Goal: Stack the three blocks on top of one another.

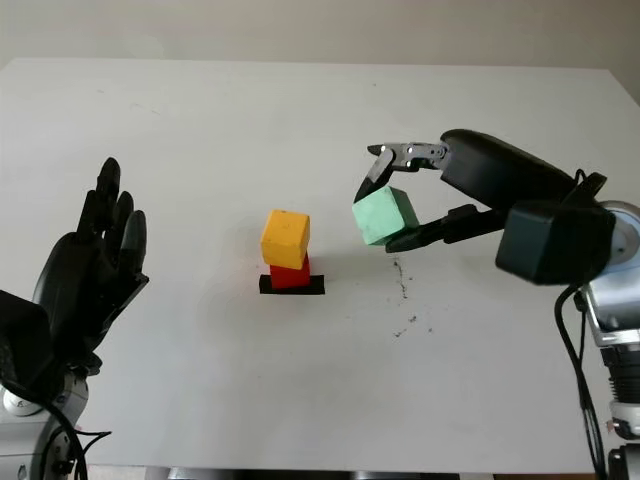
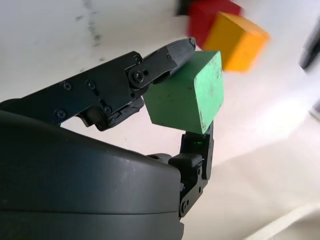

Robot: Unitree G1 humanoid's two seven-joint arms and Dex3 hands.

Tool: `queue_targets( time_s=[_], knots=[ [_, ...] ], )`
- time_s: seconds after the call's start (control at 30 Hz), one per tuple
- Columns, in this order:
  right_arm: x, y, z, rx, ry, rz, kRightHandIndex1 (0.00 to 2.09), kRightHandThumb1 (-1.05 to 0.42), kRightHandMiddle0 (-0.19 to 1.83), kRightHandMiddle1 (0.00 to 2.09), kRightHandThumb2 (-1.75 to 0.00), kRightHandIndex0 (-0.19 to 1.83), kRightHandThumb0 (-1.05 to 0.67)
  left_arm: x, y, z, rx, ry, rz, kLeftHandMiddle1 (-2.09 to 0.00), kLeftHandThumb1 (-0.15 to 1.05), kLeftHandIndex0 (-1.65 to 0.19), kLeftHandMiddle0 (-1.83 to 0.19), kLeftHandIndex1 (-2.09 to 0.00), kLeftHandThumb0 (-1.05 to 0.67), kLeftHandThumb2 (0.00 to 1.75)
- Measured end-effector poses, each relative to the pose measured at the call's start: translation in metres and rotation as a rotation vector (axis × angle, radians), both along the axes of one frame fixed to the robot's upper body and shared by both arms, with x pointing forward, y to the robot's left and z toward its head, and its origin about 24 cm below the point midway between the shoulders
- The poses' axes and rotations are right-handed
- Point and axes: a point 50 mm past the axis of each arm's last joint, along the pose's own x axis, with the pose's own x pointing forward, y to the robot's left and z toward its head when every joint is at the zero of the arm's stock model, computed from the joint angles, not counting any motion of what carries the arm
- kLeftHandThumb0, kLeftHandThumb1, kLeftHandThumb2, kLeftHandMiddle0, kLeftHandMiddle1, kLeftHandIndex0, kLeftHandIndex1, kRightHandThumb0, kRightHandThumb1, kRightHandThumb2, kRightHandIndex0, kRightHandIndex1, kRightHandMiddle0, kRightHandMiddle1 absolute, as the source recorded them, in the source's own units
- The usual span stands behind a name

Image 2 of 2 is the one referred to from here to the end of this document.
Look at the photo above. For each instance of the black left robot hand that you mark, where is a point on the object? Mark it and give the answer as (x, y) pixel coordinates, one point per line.
(312, 50)

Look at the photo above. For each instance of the yellow wooden block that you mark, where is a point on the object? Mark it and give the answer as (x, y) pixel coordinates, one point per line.
(240, 42)

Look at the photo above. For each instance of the red wooden block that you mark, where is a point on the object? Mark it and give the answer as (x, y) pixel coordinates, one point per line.
(202, 17)

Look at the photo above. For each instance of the green wooden block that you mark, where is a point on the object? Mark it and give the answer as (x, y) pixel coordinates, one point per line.
(180, 100)

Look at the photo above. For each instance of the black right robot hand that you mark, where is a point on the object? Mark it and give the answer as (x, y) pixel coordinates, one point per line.
(75, 187)

